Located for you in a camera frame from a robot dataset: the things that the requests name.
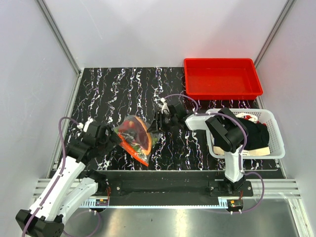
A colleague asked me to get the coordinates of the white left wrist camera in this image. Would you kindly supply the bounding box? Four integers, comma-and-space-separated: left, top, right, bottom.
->
77, 118, 95, 132

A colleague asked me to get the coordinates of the white red cloth in basket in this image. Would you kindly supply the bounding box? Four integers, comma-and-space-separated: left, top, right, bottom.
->
236, 113, 261, 123

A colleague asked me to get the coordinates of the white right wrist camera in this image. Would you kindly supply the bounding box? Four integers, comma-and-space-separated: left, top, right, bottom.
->
160, 98, 169, 114

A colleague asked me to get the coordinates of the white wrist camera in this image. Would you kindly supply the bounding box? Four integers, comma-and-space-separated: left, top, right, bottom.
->
77, 118, 95, 132
160, 98, 169, 114

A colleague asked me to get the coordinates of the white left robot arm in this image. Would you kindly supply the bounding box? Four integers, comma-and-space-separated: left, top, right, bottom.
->
15, 120, 122, 237

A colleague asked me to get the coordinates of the aluminium frame rail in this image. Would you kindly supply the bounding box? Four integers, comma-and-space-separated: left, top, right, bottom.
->
33, 179, 302, 198

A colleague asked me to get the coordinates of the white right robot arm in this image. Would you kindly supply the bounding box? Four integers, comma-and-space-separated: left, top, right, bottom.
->
147, 106, 248, 196

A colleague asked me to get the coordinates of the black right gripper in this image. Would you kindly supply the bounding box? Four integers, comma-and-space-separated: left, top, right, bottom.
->
147, 111, 178, 134

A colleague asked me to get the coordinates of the clear zip top bag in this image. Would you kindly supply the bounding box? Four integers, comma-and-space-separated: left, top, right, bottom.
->
112, 115, 161, 167

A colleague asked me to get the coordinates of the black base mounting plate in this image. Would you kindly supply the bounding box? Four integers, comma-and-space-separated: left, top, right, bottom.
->
93, 171, 253, 208

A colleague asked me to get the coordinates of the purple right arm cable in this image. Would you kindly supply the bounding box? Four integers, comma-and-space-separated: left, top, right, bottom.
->
164, 93, 265, 214

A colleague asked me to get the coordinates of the red plastic bin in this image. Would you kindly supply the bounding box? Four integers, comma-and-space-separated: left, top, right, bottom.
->
184, 58, 263, 100

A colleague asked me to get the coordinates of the white plastic basket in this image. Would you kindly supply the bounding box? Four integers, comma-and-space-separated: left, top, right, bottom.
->
206, 108, 285, 159

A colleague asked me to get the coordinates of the beige item in basket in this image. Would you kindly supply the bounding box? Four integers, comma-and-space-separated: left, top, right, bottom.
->
213, 147, 270, 157

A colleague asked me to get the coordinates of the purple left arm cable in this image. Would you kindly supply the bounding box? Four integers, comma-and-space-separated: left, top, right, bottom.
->
21, 117, 102, 237

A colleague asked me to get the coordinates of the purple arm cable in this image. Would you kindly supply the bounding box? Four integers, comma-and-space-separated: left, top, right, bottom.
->
164, 93, 265, 214
21, 117, 102, 237

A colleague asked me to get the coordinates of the black bag in basket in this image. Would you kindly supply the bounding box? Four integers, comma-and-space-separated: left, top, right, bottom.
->
212, 117, 270, 151

